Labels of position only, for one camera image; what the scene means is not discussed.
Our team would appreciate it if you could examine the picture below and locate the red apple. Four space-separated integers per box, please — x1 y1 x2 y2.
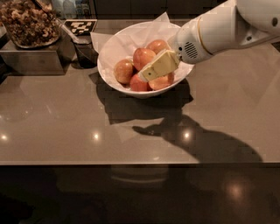
129 74 151 92
149 73 174 90
133 48 156 71
146 39 170 54
114 59 134 84

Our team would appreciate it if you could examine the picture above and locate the white ceramic bowl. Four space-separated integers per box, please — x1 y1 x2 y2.
97 21 193 99

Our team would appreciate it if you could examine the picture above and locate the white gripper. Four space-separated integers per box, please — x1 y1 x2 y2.
138 17 213 82

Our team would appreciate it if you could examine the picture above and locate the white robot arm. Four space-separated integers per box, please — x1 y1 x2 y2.
138 0 280 81

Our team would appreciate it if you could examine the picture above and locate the glass jar of nuts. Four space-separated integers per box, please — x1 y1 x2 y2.
0 0 60 49

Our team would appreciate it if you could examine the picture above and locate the dark small cup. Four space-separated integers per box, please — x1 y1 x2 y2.
74 43 98 68

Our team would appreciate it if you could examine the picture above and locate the stainless steel box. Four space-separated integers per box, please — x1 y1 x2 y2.
0 34 75 76

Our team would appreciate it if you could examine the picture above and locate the black white marker card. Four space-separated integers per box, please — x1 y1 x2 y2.
65 19 97 36

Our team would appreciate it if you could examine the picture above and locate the white paper bowl liner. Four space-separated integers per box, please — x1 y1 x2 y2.
91 13 180 95

